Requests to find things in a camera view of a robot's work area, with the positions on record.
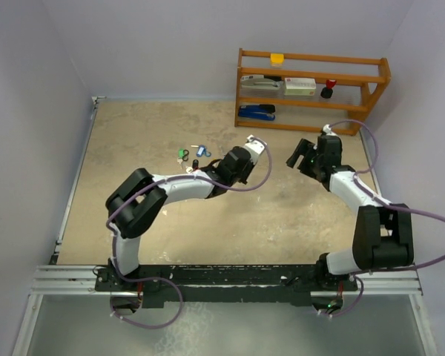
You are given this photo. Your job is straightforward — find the blue tag key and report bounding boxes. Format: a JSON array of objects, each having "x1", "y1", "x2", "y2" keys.
[{"x1": 191, "y1": 145, "x2": 206, "y2": 157}]

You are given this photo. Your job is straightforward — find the black carabiner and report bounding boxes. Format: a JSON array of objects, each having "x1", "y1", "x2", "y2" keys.
[{"x1": 182, "y1": 149, "x2": 190, "y2": 162}]

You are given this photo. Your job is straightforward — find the green tag key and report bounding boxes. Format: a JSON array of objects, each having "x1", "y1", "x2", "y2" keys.
[{"x1": 177, "y1": 149, "x2": 184, "y2": 163}]

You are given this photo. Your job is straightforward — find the black key fob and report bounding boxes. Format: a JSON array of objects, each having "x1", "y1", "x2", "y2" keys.
[{"x1": 185, "y1": 159, "x2": 199, "y2": 174}]

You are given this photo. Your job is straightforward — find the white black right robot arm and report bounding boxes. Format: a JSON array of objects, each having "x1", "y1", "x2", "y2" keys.
[{"x1": 286, "y1": 134, "x2": 414, "y2": 290}]

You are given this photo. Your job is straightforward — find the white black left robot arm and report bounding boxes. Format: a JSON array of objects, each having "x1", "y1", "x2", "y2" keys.
[{"x1": 105, "y1": 136, "x2": 266, "y2": 291}]

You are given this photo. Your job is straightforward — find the blue black stapler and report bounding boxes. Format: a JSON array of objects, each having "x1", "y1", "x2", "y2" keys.
[{"x1": 237, "y1": 104, "x2": 276, "y2": 122}]

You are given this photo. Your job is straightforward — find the red black stamp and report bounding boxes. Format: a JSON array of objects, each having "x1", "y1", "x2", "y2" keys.
[{"x1": 320, "y1": 79, "x2": 337, "y2": 99}]

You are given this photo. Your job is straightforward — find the wooden shelf rack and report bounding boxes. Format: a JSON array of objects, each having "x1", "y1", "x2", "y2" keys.
[{"x1": 234, "y1": 49, "x2": 392, "y2": 136}]

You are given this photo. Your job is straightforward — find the white red cardboard box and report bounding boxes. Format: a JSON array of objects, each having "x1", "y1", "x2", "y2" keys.
[{"x1": 284, "y1": 77, "x2": 317, "y2": 96}]

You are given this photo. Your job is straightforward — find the grey stapler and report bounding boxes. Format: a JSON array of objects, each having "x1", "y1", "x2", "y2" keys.
[{"x1": 240, "y1": 74, "x2": 283, "y2": 96}]

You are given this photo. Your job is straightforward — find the yellow lidded jar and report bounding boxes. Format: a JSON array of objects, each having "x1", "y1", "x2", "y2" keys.
[{"x1": 269, "y1": 53, "x2": 285, "y2": 67}]

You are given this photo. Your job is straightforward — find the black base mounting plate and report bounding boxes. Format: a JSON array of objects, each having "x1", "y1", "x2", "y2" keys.
[{"x1": 95, "y1": 264, "x2": 357, "y2": 309}]

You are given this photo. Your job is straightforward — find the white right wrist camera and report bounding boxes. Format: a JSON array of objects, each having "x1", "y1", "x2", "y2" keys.
[{"x1": 320, "y1": 124, "x2": 337, "y2": 136}]

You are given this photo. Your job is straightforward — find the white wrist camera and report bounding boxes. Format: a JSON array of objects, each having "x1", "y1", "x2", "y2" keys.
[
  {"x1": 320, "y1": 124, "x2": 337, "y2": 136},
  {"x1": 243, "y1": 135, "x2": 266, "y2": 165}
]

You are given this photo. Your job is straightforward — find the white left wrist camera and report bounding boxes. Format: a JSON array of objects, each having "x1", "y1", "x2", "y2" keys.
[{"x1": 243, "y1": 135, "x2": 266, "y2": 165}]

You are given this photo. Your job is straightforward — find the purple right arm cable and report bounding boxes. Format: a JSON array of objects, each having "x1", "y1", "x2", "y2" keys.
[{"x1": 317, "y1": 119, "x2": 445, "y2": 320}]

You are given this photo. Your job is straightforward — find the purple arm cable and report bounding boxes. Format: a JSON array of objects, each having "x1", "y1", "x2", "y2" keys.
[
  {"x1": 106, "y1": 136, "x2": 274, "y2": 329},
  {"x1": 317, "y1": 119, "x2": 445, "y2": 320}
]

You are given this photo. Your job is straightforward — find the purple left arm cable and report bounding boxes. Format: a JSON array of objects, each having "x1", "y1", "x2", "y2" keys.
[{"x1": 106, "y1": 136, "x2": 274, "y2": 329}]

